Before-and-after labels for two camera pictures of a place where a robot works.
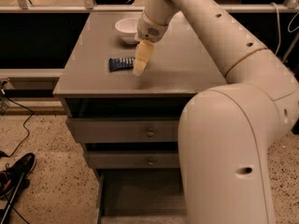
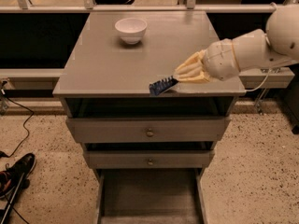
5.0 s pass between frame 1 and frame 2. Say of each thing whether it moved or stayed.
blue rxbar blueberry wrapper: moved
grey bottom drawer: stayed
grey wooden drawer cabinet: stayed
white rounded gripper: moved
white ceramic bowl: stayed
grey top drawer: stayed
